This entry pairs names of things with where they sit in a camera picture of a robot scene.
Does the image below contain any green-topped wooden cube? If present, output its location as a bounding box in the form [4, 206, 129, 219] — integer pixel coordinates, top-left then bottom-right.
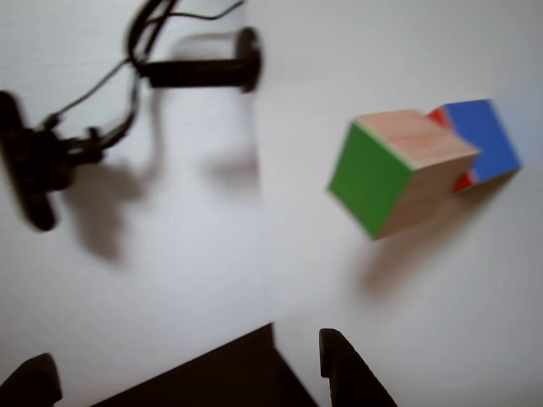
[326, 109, 483, 242]

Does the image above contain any red cube with marker tags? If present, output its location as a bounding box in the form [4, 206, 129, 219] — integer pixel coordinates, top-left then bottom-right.
[426, 99, 523, 194]

